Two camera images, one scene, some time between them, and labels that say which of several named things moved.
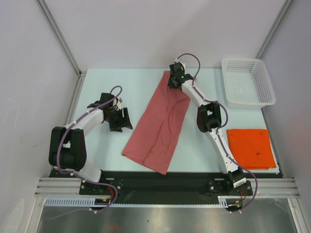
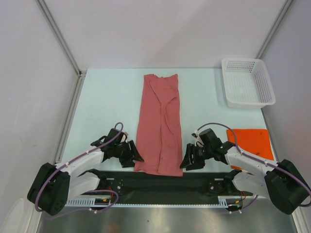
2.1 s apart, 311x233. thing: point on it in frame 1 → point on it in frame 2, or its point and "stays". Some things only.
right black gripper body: [170, 83] → [201, 154]
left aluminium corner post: [51, 20] stays
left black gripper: [126, 122] → [131, 155]
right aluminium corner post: [274, 28] stays
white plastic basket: [247, 83] stays
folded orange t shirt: [252, 148] stays
